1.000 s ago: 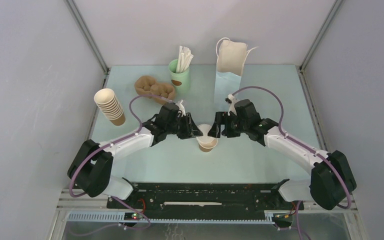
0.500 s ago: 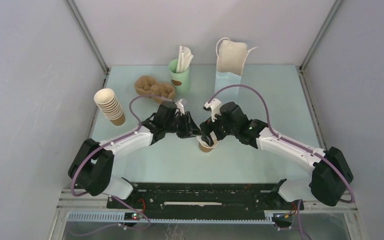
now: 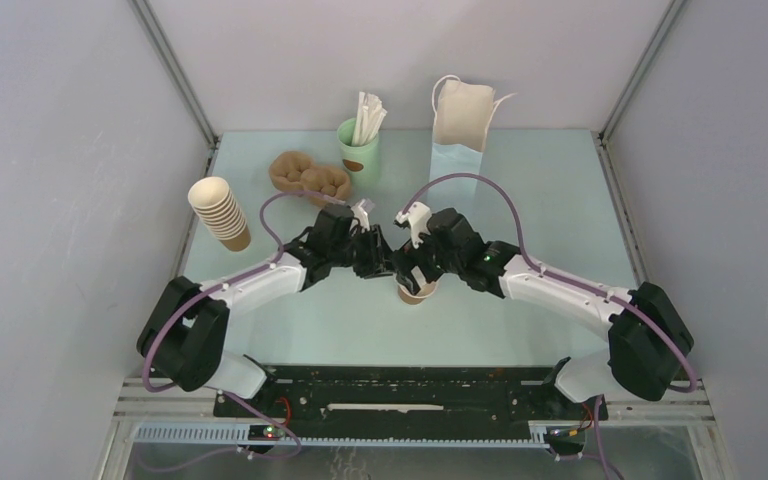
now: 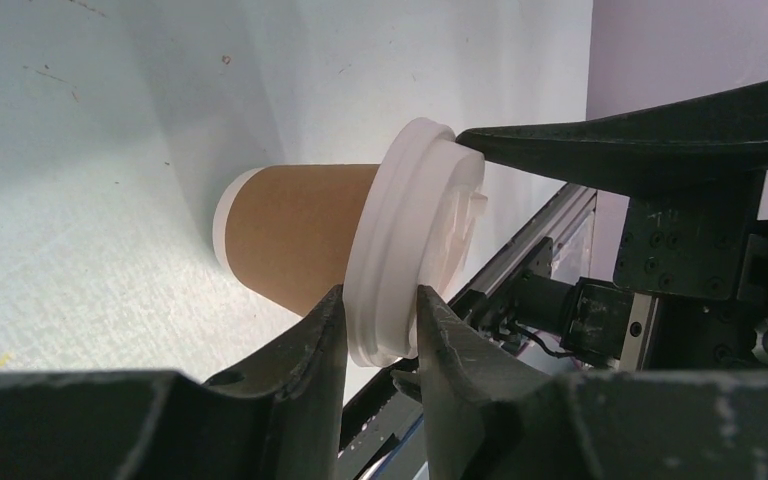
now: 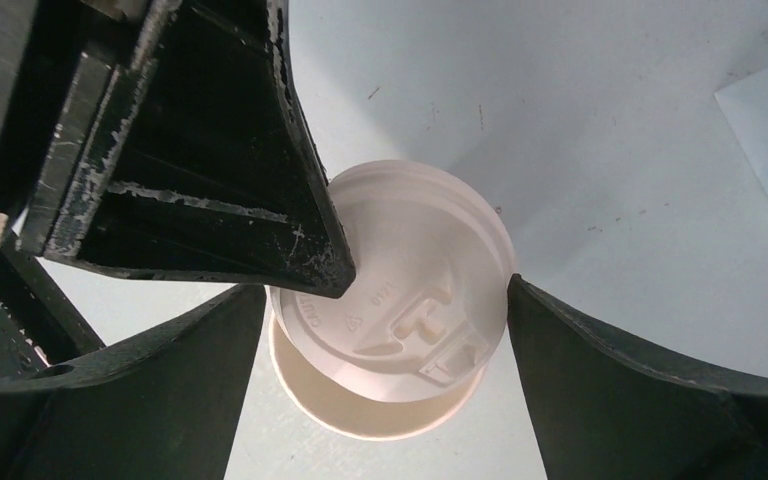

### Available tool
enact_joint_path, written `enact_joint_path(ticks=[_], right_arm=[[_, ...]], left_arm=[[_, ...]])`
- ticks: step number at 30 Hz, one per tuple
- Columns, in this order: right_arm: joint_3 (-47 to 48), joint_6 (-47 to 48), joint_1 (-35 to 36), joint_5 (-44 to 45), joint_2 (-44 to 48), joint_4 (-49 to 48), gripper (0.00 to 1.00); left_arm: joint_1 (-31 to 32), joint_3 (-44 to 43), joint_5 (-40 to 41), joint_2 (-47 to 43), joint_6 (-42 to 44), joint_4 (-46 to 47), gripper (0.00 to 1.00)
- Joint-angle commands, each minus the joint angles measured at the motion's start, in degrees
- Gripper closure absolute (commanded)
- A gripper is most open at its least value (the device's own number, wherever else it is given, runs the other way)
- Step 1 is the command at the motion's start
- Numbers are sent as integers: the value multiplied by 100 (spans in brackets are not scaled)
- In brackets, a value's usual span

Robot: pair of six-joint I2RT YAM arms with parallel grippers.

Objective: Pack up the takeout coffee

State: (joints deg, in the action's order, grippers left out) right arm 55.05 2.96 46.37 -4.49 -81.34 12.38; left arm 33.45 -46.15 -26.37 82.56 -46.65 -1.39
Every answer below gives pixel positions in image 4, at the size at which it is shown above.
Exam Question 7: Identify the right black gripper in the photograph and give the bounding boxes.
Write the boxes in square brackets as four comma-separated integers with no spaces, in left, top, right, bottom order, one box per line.
[456,80,768,370]

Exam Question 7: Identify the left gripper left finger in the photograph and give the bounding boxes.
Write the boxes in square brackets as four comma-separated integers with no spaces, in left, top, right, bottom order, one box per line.
[0,287,347,479]

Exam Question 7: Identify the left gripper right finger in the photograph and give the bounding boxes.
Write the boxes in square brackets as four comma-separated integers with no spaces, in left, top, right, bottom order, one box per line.
[416,286,768,479]

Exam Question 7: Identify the brown paper coffee cup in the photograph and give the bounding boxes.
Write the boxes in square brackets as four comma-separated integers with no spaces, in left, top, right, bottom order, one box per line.
[212,164,379,316]

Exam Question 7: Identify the white plastic cup lid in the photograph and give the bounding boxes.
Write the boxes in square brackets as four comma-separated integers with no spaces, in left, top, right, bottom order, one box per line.
[343,118,488,368]

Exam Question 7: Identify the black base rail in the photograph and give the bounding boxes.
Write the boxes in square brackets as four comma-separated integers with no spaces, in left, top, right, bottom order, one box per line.
[336,184,597,479]

